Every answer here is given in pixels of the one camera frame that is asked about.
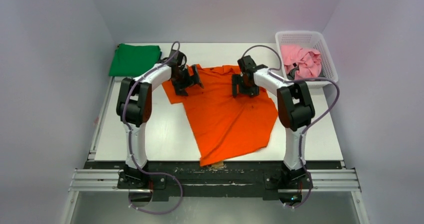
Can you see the folded green t shirt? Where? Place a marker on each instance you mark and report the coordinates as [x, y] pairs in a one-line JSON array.
[[133, 61]]

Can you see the white plastic laundry basket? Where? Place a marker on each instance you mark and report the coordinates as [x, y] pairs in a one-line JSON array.
[[308, 39]]

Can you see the orange t shirt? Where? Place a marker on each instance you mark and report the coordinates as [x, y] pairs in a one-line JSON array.
[[224, 126]]

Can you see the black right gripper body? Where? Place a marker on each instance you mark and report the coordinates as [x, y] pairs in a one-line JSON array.
[[245, 89]]

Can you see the aluminium front frame rail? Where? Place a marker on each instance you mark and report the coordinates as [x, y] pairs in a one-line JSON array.
[[112, 180]]

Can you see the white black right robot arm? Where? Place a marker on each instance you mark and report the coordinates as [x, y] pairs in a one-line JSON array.
[[294, 105]]

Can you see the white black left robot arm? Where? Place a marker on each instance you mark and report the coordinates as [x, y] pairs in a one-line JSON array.
[[134, 105]]

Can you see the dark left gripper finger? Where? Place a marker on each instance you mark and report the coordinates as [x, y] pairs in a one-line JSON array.
[[180, 90], [195, 77]]

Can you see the pink t shirt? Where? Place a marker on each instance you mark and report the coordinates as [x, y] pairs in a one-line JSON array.
[[308, 60]]

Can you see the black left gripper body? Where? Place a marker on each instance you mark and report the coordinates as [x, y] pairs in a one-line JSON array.
[[182, 79]]

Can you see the dark grey shirt in basket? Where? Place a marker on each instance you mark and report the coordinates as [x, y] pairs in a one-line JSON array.
[[293, 73]]

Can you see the brown tape piece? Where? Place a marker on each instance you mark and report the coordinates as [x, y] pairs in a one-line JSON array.
[[218, 165]]

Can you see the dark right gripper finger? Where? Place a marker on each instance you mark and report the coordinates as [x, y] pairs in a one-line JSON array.
[[234, 81], [253, 91]]

